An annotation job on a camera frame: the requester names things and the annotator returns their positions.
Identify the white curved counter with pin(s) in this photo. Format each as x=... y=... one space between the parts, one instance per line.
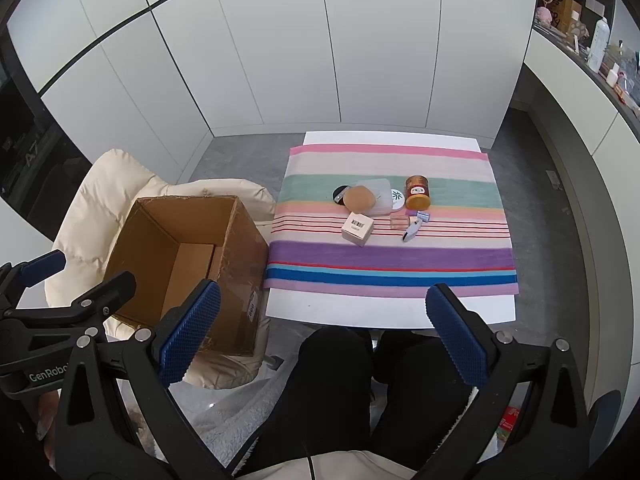
x=575 y=135

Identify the small purple tube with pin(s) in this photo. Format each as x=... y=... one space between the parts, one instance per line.
x=414 y=214

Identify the black glass appliance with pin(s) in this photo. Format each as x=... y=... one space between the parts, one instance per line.
x=30 y=135

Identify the orange jar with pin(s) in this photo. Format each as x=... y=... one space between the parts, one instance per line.
x=418 y=192

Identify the cardboard box on shelf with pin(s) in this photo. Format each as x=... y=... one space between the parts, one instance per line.
x=567 y=12

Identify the striped colourful cloth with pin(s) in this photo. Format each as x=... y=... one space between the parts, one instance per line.
x=400 y=260

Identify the red packet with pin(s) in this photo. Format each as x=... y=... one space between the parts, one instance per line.
x=510 y=417

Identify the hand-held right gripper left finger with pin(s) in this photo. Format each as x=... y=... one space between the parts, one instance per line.
x=192 y=332

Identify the person's black trousers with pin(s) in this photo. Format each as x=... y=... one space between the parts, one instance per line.
x=325 y=400

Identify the small clear bottle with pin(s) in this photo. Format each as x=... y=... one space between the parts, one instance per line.
x=399 y=221

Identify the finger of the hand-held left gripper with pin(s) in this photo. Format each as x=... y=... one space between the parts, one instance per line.
x=107 y=292
x=47 y=261

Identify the beige cushion pad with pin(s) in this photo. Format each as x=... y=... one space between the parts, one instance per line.
x=360 y=199

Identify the grey handheld tool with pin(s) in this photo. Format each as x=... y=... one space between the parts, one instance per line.
x=412 y=232

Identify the tall white bottle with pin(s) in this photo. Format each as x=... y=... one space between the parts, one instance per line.
x=598 y=42

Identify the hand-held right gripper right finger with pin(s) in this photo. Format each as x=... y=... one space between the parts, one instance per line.
x=457 y=335

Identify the white round container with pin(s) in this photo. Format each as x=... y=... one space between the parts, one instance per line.
x=398 y=199

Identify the black round compact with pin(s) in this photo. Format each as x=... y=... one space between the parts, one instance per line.
x=339 y=194

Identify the clear plastic box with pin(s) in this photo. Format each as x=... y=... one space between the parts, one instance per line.
x=382 y=189

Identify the brown cardboard box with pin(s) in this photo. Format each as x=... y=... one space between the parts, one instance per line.
x=150 y=240

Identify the cream padded chair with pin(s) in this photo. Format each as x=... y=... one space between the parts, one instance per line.
x=100 y=185

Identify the small white box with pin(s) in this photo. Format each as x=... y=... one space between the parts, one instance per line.
x=357 y=229

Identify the wall outlet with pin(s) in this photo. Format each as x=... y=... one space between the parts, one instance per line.
x=552 y=178

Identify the person's left hand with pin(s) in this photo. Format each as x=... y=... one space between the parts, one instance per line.
x=45 y=417

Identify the white table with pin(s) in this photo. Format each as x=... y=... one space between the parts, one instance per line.
x=350 y=312

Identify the pink plush toy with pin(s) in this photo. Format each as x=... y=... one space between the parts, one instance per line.
x=545 y=15

